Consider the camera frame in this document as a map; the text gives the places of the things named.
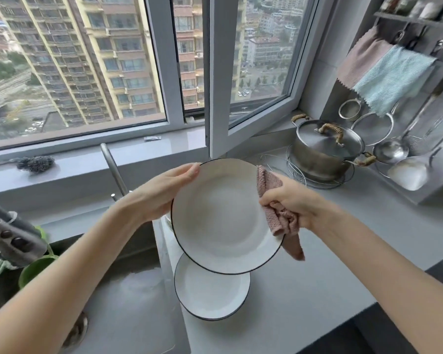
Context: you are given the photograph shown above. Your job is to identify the sink drain strainer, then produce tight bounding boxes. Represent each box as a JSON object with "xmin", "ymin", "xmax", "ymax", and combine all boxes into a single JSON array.
[{"xmin": 61, "ymin": 311, "xmax": 89, "ymax": 351}]

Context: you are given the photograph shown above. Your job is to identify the green silicone cup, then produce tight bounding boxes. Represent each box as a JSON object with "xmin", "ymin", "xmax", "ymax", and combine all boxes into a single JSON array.
[{"xmin": 18, "ymin": 226, "xmax": 60, "ymax": 290}]

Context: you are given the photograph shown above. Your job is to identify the light blue fluffy cloth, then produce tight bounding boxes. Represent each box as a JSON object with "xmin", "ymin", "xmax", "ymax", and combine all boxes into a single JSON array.
[{"xmin": 353, "ymin": 46, "xmax": 438, "ymax": 118}]

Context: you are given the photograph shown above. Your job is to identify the wire skimmer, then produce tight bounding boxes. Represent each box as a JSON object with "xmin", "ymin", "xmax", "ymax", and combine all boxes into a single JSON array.
[{"xmin": 376, "ymin": 97, "xmax": 443, "ymax": 181}]

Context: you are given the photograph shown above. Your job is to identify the person's right hand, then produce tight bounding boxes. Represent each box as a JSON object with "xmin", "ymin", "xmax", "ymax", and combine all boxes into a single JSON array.
[{"xmin": 258, "ymin": 172, "xmax": 333, "ymax": 233}]

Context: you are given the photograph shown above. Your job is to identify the stainless steel sink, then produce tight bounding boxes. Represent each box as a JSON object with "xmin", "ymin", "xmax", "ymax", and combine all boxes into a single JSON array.
[{"xmin": 0, "ymin": 221, "xmax": 191, "ymax": 354}]

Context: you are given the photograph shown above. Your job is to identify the yellow apartment building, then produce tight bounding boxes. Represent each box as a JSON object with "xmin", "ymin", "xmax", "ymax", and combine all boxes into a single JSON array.
[{"xmin": 0, "ymin": 0, "xmax": 248, "ymax": 126}]

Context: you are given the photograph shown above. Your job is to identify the grey window frame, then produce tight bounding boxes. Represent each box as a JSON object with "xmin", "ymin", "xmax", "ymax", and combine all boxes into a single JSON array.
[{"xmin": 0, "ymin": 0, "xmax": 337, "ymax": 159}]

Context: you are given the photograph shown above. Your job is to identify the medium steel mesh strainer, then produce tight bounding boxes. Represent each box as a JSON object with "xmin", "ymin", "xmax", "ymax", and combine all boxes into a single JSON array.
[{"xmin": 350, "ymin": 105, "xmax": 396, "ymax": 146}]

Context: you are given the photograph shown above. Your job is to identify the pink zigzag-edged cloth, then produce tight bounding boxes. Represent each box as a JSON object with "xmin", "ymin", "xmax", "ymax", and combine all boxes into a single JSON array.
[{"xmin": 336, "ymin": 25, "xmax": 394, "ymax": 91}]

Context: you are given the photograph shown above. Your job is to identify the pink dish cloth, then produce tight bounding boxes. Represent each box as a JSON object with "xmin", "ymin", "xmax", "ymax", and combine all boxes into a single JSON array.
[{"xmin": 256, "ymin": 165, "xmax": 306, "ymax": 262}]

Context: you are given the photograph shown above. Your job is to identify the steel wool scrubber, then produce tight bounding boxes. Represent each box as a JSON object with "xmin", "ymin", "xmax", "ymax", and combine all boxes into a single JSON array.
[{"xmin": 16, "ymin": 155, "xmax": 56, "ymax": 175}]

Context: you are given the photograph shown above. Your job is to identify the person's left hand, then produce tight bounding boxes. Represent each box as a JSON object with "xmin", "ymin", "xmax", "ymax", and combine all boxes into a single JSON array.
[{"xmin": 124, "ymin": 162, "xmax": 202, "ymax": 225}]

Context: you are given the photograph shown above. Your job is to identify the stainless steel pot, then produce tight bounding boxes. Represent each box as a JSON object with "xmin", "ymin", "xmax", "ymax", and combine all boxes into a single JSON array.
[{"xmin": 290, "ymin": 113, "xmax": 377, "ymax": 181}]

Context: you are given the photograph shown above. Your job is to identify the steel ladle dark handle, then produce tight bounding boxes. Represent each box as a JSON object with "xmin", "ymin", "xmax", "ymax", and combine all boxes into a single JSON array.
[{"xmin": 373, "ymin": 95, "xmax": 438, "ymax": 165}]

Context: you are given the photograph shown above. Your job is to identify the dark wall spice rack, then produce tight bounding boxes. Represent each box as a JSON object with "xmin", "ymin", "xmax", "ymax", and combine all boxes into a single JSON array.
[{"xmin": 373, "ymin": 0, "xmax": 443, "ymax": 70}]

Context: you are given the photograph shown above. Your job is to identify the open grey window sash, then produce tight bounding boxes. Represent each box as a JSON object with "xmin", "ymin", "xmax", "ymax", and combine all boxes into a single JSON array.
[{"xmin": 205, "ymin": 0, "xmax": 335, "ymax": 159}]

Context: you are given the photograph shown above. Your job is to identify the person's left forearm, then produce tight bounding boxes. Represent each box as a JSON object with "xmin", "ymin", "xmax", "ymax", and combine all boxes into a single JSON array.
[{"xmin": 0, "ymin": 202, "xmax": 148, "ymax": 354}]

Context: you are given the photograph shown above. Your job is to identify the dark pull-down kitchen faucet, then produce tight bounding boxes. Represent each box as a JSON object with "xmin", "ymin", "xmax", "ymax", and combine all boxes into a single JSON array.
[{"xmin": 0, "ymin": 195, "xmax": 49, "ymax": 269}]

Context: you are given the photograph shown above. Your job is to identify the steel pot lid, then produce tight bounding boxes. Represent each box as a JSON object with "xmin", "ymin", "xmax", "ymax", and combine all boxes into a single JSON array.
[{"xmin": 296, "ymin": 119, "xmax": 365, "ymax": 159}]

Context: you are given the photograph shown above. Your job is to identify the person's right forearm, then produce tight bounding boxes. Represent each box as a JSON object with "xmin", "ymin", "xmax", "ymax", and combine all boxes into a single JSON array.
[{"xmin": 310, "ymin": 202, "xmax": 443, "ymax": 354}]

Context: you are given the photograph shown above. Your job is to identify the small steel drinking faucet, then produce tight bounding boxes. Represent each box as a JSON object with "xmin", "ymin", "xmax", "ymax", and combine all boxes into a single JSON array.
[{"xmin": 99, "ymin": 143, "xmax": 132, "ymax": 203}]

